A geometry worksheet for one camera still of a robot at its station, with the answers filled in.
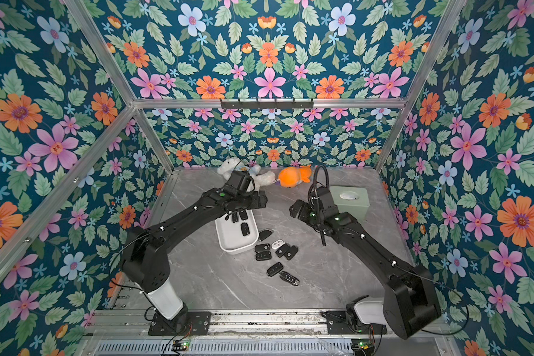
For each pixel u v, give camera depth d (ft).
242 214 3.26
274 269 2.76
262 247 2.98
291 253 2.91
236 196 2.22
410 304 1.32
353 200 3.15
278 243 3.03
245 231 3.14
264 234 3.12
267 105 3.05
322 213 2.06
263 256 2.90
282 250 2.91
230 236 3.04
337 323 2.42
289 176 3.53
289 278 2.69
